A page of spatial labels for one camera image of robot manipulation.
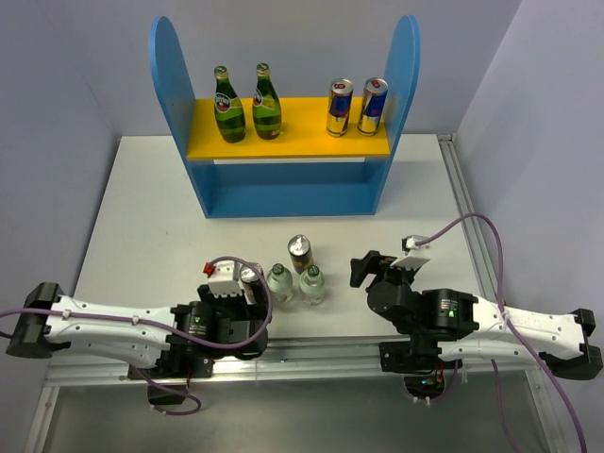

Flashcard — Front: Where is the black can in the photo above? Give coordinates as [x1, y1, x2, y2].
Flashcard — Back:
[287, 234, 313, 275]
[240, 265, 266, 306]

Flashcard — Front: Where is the clear water bottle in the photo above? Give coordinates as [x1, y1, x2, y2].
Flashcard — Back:
[267, 263, 294, 304]
[299, 264, 326, 306]

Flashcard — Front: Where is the green glass bottle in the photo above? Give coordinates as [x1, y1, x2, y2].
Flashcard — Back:
[252, 62, 282, 140]
[214, 65, 246, 143]

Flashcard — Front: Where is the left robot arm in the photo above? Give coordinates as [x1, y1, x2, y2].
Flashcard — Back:
[6, 282, 271, 378]

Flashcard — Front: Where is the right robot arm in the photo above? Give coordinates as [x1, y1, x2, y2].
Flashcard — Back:
[350, 250, 603, 380]

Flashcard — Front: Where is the blue and yellow wooden shelf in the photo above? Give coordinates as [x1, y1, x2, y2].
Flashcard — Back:
[148, 15, 421, 219]

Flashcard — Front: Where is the red bull can left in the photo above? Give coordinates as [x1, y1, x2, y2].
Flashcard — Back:
[327, 78, 354, 137]

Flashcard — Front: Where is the red bull can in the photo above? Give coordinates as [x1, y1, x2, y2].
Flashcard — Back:
[357, 77, 389, 136]
[327, 78, 354, 137]

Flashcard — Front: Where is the red bull can right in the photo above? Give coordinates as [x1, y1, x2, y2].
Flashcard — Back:
[357, 77, 389, 136]

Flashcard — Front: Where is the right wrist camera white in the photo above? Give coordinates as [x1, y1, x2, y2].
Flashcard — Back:
[391, 235, 431, 271]

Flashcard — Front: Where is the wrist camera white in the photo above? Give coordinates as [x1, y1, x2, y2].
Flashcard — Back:
[391, 235, 431, 271]
[203, 260, 242, 298]

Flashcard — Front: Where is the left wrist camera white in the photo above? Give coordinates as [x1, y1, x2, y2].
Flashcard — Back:
[203, 260, 242, 298]

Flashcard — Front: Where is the aluminium front rail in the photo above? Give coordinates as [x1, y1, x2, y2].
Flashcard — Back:
[44, 335, 542, 386]

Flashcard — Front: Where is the aluminium rail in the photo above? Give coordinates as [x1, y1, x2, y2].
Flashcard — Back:
[44, 335, 542, 386]
[437, 134, 496, 301]

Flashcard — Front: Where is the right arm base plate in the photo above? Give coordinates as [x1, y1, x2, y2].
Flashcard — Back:
[378, 341, 462, 375]

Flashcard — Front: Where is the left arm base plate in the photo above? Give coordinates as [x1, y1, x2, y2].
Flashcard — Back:
[126, 351, 214, 379]

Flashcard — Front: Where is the aluminium right side rail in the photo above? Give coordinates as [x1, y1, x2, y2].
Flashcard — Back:
[437, 134, 496, 301]

